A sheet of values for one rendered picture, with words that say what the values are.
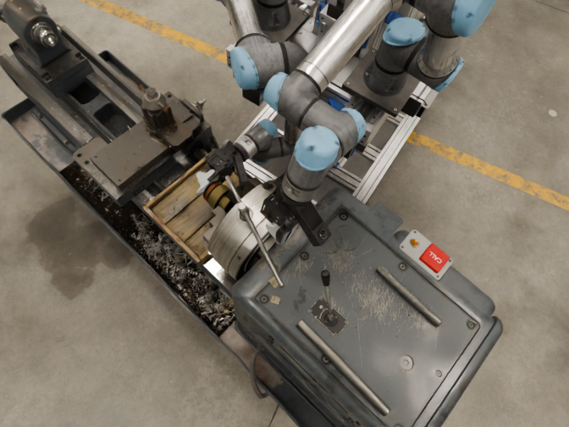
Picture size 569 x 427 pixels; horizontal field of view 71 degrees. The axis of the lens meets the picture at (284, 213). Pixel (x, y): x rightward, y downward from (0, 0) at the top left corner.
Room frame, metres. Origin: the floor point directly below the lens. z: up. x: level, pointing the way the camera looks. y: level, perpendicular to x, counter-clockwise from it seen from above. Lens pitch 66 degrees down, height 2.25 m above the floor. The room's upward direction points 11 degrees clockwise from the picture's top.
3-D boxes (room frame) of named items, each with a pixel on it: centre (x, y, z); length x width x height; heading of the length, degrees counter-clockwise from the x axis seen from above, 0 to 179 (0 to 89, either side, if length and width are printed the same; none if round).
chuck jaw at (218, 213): (0.41, 0.19, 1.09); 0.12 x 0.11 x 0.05; 147
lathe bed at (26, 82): (0.79, 0.60, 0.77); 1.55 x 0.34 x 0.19; 57
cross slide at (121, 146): (0.77, 0.55, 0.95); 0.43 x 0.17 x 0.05; 147
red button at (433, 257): (0.39, -0.42, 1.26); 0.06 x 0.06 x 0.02; 57
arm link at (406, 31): (1.06, -0.27, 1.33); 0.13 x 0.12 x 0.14; 60
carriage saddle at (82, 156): (0.78, 0.59, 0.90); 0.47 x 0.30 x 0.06; 147
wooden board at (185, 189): (0.58, 0.29, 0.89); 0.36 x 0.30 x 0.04; 147
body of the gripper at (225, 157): (0.67, 0.23, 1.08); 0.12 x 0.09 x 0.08; 147
